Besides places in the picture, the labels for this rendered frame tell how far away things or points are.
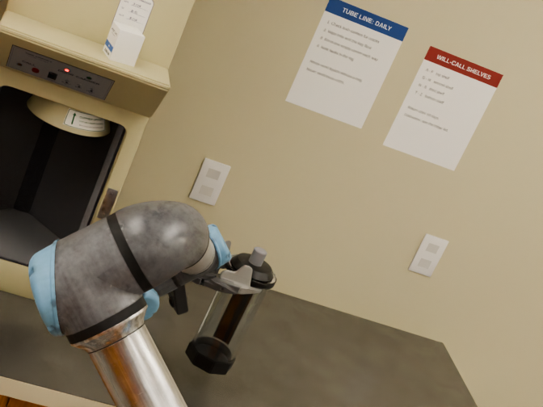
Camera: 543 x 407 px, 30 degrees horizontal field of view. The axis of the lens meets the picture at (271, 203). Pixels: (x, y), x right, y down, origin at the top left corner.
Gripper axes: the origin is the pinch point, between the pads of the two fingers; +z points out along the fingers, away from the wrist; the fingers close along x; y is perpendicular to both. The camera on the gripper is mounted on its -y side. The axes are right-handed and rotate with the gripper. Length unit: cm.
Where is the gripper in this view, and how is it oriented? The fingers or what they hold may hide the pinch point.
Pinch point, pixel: (245, 279)
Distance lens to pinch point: 200.0
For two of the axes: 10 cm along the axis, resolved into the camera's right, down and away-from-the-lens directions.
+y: 4.0, -8.6, -3.2
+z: 8.0, 1.6, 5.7
